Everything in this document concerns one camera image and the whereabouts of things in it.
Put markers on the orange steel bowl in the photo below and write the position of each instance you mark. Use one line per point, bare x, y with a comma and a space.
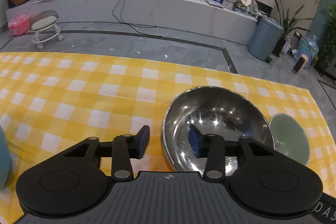
223, 113

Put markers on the blue steel bowl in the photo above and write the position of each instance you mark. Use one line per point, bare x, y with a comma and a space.
4, 158

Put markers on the yellow checked tablecloth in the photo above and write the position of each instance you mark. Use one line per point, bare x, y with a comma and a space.
78, 98

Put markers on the decorated display plate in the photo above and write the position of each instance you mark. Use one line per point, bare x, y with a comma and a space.
255, 6

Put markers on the potted long-leaf plant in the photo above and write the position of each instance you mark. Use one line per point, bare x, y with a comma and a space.
284, 27

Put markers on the green ceramic bowl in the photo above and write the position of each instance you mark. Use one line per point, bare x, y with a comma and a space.
288, 137

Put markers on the green leafy plant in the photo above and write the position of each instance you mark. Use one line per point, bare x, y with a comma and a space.
328, 37

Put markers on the blue water bottle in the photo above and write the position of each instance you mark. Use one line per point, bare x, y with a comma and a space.
308, 50

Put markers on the grey-blue trash can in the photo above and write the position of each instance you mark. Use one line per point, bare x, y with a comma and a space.
263, 39

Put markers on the pink space heater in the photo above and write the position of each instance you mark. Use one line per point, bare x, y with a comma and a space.
301, 64

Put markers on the pink storage box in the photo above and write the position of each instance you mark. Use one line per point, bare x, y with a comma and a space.
18, 26

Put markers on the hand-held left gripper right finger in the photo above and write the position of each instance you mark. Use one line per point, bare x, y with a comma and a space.
194, 141

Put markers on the white marble television console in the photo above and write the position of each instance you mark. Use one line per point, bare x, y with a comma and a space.
170, 11

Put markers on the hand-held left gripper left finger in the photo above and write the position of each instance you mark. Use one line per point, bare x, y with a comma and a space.
143, 141

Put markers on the grey rolling stool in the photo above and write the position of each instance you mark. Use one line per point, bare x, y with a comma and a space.
44, 22

